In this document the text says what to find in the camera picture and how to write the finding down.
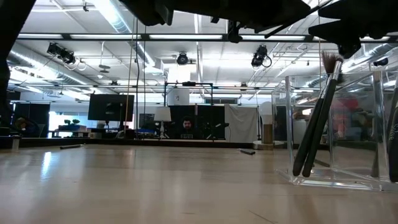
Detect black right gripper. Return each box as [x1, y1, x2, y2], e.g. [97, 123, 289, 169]
[308, 0, 398, 59]

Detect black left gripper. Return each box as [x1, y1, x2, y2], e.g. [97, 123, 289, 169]
[211, 0, 311, 44]

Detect brown fan makeup brush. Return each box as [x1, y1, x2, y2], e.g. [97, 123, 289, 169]
[302, 50, 345, 179]

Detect grey hanging cloth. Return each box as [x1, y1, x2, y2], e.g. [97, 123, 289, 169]
[224, 103, 259, 144]

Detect clear acrylic organizer container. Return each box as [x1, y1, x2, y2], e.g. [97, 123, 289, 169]
[271, 70, 398, 192]

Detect bulb lamp with wooden base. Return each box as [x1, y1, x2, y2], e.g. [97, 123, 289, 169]
[252, 101, 284, 151]

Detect white box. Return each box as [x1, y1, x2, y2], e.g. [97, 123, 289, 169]
[167, 88, 190, 106]

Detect person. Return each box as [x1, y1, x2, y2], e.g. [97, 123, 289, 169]
[14, 116, 42, 138]
[180, 116, 195, 139]

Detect white table lamp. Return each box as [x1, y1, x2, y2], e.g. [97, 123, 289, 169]
[153, 106, 172, 139]

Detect black television screen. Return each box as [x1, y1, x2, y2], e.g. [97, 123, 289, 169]
[87, 93, 136, 123]

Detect ceiling spotlight cluster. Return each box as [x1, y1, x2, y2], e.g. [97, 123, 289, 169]
[46, 42, 77, 65]

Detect silver ventilation duct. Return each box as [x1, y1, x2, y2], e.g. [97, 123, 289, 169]
[313, 39, 398, 91]
[91, 0, 156, 74]
[4, 40, 94, 102]

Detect black background frame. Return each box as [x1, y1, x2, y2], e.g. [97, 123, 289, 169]
[164, 82, 215, 141]

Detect black hanging cable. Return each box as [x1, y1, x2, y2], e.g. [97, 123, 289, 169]
[135, 18, 140, 139]
[143, 24, 147, 138]

